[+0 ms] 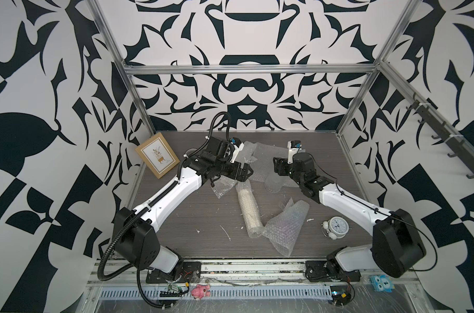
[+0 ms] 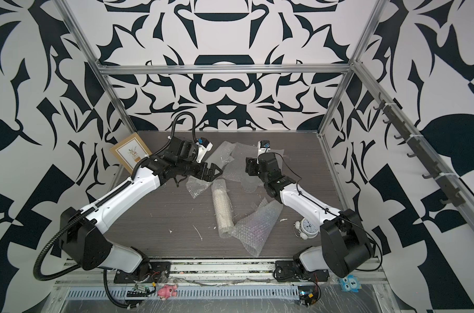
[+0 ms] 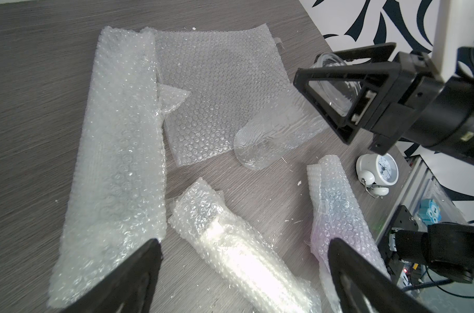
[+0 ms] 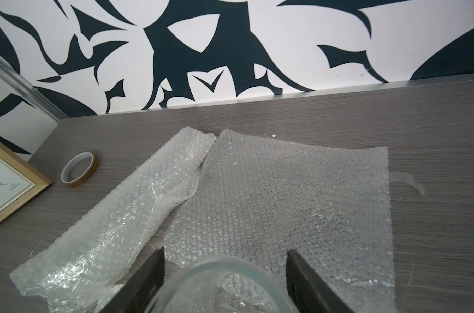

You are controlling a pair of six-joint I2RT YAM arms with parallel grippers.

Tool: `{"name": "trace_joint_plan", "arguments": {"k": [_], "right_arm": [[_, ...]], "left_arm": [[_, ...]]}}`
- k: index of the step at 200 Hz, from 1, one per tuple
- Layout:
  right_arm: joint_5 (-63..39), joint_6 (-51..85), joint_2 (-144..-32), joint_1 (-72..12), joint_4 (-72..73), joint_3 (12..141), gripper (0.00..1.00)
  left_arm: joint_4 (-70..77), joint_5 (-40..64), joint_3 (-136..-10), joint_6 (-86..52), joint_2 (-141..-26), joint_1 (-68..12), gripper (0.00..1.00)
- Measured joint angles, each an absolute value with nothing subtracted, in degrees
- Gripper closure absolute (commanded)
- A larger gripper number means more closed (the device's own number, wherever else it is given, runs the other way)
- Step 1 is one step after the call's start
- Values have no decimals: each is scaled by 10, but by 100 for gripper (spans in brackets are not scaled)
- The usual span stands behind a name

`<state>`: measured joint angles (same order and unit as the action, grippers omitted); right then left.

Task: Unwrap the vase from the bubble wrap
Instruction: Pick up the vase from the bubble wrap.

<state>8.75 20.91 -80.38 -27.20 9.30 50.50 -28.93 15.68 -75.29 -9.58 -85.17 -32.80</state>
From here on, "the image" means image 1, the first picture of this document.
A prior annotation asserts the bubble wrap sheet around vase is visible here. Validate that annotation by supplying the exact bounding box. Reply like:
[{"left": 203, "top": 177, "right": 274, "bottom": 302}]
[{"left": 250, "top": 143, "right": 288, "bottom": 183}]

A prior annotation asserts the iridescent bubble wrap bundle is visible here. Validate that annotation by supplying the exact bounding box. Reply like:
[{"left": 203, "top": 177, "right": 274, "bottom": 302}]
[{"left": 263, "top": 198, "right": 310, "bottom": 257}]

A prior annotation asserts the clear glass vase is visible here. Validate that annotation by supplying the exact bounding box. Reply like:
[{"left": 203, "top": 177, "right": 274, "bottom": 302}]
[{"left": 264, "top": 172, "right": 297, "bottom": 194}]

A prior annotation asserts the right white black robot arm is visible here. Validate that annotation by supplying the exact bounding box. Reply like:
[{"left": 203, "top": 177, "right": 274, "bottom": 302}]
[{"left": 273, "top": 152, "right": 427, "bottom": 278}]

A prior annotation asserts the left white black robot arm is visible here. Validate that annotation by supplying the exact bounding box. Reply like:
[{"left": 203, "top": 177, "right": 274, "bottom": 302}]
[{"left": 103, "top": 136, "right": 253, "bottom": 273}]

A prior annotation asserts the white vase in bubble wrap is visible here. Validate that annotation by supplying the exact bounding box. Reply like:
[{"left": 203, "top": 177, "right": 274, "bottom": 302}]
[{"left": 236, "top": 180, "right": 264, "bottom": 239}]

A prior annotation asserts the brown tape roll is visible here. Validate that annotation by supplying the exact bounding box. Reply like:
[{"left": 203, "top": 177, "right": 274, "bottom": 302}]
[{"left": 183, "top": 148, "right": 198, "bottom": 159}]

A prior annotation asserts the wooden framed picture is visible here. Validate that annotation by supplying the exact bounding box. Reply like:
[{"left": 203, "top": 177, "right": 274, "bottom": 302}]
[{"left": 135, "top": 133, "right": 180, "bottom": 179}]

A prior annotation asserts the white alarm clock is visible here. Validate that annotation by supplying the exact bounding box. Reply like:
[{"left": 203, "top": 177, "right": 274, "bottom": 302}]
[{"left": 322, "top": 216, "right": 350, "bottom": 240}]

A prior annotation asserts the pink pig toy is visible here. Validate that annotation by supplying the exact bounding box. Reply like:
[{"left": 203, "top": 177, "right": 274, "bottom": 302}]
[{"left": 191, "top": 284, "right": 211, "bottom": 301}]

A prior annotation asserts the right circuit board with led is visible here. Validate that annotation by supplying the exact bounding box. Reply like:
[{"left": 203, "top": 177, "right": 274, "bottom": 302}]
[{"left": 329, "top": 286, "right": 355, "bottom": 307}]

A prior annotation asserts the left green circuit board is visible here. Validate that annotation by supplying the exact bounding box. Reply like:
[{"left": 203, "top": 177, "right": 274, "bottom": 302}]
[{"left": 159, "top": 284, "right": 190, "bottom": 298}]

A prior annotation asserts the blue owl toy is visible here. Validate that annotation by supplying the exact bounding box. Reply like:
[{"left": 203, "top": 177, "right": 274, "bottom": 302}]
[{"left": 370, "top": 275, "right": 394, "bottom": 293}]

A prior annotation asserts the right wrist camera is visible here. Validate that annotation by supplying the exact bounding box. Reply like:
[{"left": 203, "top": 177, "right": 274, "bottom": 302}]
[{"left": 287, "top": 140, "right": 302, "bottom": 154}]

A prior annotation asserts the black corrugated cable conduit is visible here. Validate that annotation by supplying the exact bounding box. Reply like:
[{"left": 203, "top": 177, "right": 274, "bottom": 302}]
[{"left": 97, "top": 111, "right": 233, "bottom": 310}]

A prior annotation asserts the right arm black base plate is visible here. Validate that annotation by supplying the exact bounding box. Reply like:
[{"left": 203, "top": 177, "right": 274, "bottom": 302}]
[{"left": 304, "top": 260, "right": 362, "bottom": 282}]

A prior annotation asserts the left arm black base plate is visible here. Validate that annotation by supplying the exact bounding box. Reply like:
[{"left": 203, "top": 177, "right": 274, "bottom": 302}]
[{"left": 146, "top": 260, "right": 202, "bottom": 284}]

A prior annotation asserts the white slotted cable duct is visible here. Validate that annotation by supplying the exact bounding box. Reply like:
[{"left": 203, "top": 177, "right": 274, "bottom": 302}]
[{"left": 99, "top": 285, "right": 332, "bottom": 301}]

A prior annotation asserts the black hook rail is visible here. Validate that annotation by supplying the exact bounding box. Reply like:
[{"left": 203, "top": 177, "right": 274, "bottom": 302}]
[{"left": 407, "top": 92, "right": 474, "bottom": 179}]

